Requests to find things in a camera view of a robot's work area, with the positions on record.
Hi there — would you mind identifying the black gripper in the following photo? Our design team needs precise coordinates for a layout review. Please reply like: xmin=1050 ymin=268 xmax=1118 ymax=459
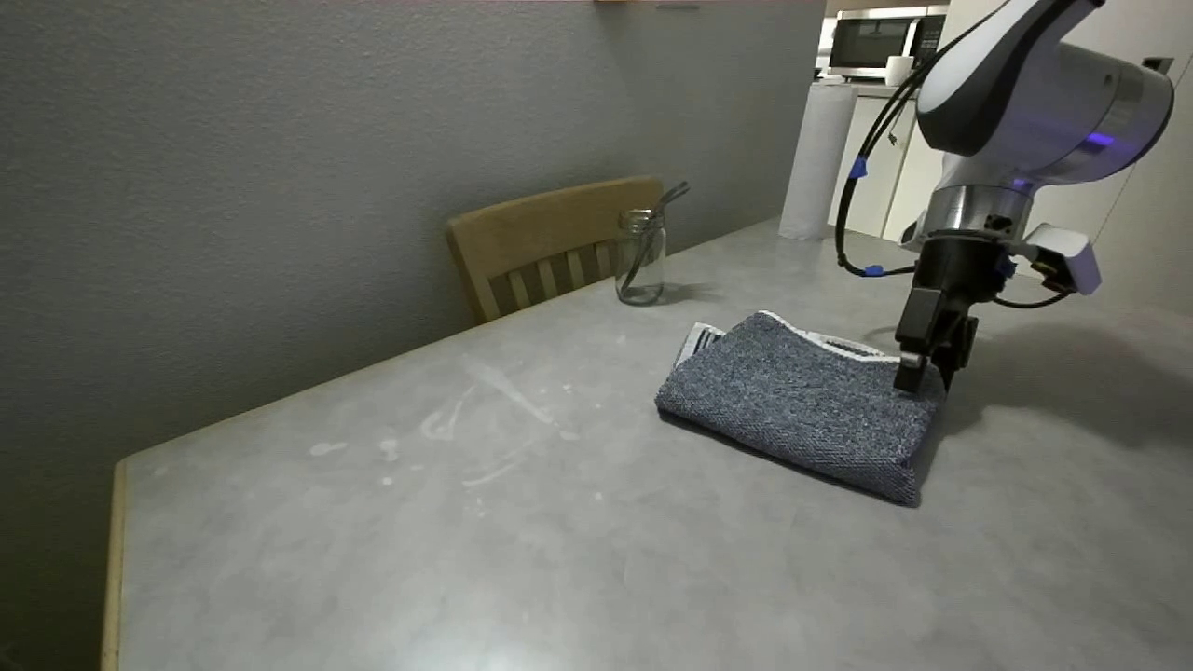
xmin=889 ymin=229 xmax=1018 ymax=399

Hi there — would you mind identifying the blue grey striped towel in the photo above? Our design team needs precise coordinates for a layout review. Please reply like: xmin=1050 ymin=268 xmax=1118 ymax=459
xmin=651 ymin=304 xmax=958 ymax=511

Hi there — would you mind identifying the white counter cabinet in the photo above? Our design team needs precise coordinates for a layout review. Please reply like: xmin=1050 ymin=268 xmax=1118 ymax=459
xmin=827 ymin=81 xmax=935 ymax=244

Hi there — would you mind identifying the clear glass bottle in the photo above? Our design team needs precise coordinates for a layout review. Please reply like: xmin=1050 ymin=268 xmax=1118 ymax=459
xmin=620 ymin=178 xmax=693 ymax=301

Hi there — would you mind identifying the clear glass jar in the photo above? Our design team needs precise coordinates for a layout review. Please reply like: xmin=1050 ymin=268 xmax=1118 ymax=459
xmin=610 ymin=205 xmax=673 ymax=308

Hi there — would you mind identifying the white microwave oven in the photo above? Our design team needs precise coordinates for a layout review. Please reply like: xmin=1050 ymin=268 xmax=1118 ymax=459
xmin=820 ymin=6 xmax=951 ymax=90

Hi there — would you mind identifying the wooden slat-back chair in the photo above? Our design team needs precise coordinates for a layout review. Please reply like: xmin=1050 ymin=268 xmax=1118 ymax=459
xmin=442 ymin=175 xmax=666 ymax=328

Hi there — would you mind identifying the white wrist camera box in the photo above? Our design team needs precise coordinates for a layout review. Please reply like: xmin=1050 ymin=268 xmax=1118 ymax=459
xmin=1021 ymin=225 xmax=1103 ymax=300

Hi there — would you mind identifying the black cable with blue clips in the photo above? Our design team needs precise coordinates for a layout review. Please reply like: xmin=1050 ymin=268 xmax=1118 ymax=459
xmin=831 ymin=11 xmax=1072 ymax=313

